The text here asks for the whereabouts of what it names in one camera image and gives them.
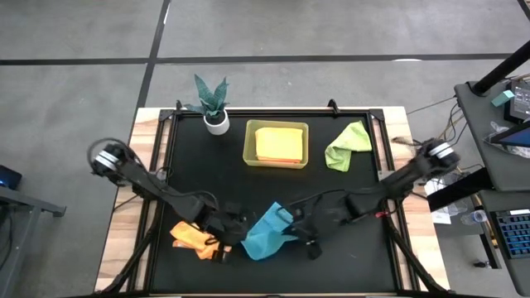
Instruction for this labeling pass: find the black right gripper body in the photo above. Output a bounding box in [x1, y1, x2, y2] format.
[287, 198, 332, 261]

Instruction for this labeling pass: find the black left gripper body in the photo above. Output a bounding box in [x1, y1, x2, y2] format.
[206, 202, 254, 263]

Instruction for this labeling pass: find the blue microfiber towel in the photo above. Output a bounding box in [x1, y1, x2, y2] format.
[240, 201, 300, 262]

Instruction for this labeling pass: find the orange microfiber towel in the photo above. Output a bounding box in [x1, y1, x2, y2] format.
[169, 220, 233, 262]
[254, 127, 304, 161]

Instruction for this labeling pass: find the green microfiber towel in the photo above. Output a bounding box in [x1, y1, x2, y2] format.
[324, 120, 373, 172]

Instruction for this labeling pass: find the yellow translucent plastic bin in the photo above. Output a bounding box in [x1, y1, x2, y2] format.
[243, 119, 310, 169]

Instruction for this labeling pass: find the snake plant in white pot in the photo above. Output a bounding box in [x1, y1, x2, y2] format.
[184, 73, 231, 136]

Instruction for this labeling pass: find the clear plastic bag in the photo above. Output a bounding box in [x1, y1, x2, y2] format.
[422, 167, 469, 219]

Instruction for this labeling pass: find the white paper sheet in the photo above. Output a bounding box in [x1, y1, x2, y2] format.
[430, 209, 453, 226]

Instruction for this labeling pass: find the black desk crossbar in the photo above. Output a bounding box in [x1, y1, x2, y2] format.
[426, 167, 494, 213]

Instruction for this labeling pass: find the clear plastic bottle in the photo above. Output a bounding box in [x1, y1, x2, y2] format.
[460, 209, 490, 227]

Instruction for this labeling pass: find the grey desk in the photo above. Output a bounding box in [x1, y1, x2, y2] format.
[478, 189, 530, 297]
[454, 80, 530, 192]

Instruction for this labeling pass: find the backlit keyboard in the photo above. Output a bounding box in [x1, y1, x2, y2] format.
[494, 209, 530, 261]

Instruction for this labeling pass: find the grey cart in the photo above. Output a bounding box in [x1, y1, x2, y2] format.
[0, 184, 67, 298]

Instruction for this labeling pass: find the tablet with blue screen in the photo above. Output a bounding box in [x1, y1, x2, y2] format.
[489, 122, 530, 149]

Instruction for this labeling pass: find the blue-lit black device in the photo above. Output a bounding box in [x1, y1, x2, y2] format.
[0, 164, 23, 190]

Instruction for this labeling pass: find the small teal box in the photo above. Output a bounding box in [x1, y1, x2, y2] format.
[491, 89, 516, 108]

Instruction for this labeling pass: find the black screen device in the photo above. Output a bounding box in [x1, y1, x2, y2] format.
[503, 78, 530, 125]

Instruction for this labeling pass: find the black round pole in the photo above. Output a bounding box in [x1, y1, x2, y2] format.
[471, 40, 530, 97]

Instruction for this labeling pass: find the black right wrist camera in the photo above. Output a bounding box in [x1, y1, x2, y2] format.
[290, 202, 316, 220]

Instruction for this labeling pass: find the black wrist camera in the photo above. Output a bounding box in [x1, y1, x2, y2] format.
[223, 201, 249, 220]
[290, 202, 316, 220]

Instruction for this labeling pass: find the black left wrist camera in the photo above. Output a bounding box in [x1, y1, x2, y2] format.
[223, 201, 249, 220]

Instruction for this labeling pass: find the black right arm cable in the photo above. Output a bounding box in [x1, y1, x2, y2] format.
[287, 136, 419, 208]

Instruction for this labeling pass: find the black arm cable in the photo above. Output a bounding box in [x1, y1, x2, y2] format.
[287, 136, 419, 208]
[86, 137, 220, 208]

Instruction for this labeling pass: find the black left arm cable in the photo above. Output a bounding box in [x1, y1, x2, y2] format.
[86, 137, 220, 208]

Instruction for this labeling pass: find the black metal table frame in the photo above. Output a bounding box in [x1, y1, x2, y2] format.
[94, 98, 452, 298]

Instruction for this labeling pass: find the thin grey cable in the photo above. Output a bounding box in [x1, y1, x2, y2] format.
[406, 95, 457, 116]

